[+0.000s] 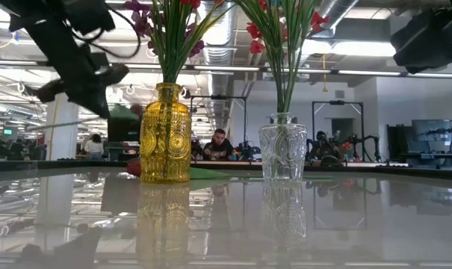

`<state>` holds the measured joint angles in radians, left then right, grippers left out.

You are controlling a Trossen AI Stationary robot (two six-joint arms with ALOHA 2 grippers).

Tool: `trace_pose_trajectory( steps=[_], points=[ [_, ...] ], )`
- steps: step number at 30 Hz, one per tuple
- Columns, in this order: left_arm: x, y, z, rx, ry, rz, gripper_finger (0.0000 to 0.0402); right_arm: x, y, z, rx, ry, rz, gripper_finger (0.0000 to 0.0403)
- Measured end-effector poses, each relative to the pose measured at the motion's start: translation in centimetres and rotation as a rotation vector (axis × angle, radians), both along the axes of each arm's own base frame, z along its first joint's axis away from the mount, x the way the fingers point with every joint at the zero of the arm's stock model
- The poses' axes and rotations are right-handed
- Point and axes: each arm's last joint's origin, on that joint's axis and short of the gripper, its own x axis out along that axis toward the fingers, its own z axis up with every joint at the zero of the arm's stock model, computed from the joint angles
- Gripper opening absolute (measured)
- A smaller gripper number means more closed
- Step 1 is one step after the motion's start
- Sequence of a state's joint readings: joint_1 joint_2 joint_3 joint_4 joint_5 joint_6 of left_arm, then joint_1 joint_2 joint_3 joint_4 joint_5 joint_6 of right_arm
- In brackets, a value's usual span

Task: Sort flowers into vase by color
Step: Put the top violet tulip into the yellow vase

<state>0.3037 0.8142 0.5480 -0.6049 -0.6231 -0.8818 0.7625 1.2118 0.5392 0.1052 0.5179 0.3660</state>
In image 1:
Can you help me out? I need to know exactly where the black table frame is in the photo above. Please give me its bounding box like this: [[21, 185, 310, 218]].
[[0, 159, 452, 180]]

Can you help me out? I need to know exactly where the black monitor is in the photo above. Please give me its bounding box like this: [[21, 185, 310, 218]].
[[107, 117, 141, 142]]

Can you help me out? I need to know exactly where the person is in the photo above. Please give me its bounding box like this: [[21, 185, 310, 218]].
[[308, 130, 342, 162], [84, 133, 105, 161], [202, 128, 235, 161]]

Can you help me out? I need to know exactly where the purple artificial flower bunch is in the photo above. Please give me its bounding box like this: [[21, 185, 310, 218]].
[[123, 0, 234, 85]]

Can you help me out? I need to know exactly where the yellow embossed glass vase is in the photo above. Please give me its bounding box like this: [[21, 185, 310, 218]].
[[140, 82, 193, 185]]

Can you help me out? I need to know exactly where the clear embossed glass vase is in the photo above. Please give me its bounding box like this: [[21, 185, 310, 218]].
[[258, 111, 309, 183]]

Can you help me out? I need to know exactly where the black station frame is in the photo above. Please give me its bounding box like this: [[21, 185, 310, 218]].
[[190, 95, 248, 161], [312, 99, 365, 165]]

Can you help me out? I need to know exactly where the red artificial flower bunch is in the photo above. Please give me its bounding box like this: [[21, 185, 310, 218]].
[[270, 0, 330, 113], [179, 0, 286, 113]]

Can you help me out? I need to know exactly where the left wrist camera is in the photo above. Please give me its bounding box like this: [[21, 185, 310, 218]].
[[63, 0, 117, 37]]

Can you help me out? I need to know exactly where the long light strip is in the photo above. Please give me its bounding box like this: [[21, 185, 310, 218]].
[[0, 59, 452, 79]]

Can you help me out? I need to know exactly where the black workstation desk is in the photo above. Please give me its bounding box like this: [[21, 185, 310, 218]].
[[386, 118, 452, 170]]

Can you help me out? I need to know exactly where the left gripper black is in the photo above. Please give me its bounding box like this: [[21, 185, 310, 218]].
[[34, 64, 130, 119]]

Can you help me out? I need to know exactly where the white column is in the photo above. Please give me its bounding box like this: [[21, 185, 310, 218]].
[[44, 93, 80, 161]]

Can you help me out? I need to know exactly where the grey monitor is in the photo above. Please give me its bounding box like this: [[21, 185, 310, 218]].
[[411, 119, 452, 152]]

